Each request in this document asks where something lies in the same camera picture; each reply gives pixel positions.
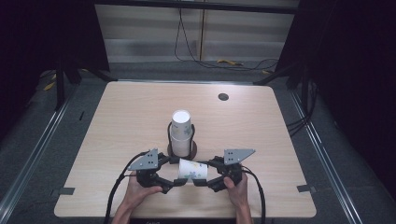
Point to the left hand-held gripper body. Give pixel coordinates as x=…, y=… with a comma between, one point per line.
x=148, y=163

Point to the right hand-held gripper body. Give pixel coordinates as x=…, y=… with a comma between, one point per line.
x=235, y=155

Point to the floral print paper cup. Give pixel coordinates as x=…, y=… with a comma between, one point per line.
x=193, y=170

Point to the stack of white paper cups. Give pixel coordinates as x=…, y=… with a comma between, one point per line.
x=181, y=130

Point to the person's left hand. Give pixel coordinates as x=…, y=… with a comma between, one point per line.
x=134, y=194

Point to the person's right hand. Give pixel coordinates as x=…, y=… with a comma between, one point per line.
x=239, y=194

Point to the dark round table grommet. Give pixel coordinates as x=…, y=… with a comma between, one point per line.
x=223, y=96

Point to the grey tape strip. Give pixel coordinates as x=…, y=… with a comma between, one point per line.
x=306, y=188
x=66, y=191

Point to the yellow floor tape piece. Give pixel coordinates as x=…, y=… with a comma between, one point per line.
x=229, y=62
x=266, y=72
x=49, y=86

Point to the black metal stand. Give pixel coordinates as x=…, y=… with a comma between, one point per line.
x=303, y=84
x=59, y=90

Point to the dark curtain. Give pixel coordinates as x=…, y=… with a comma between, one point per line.
x=40, y=37
x=351, y=62

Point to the aluminium floor rail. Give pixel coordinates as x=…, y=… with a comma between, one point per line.
x=323, y=152
x=34, y=154

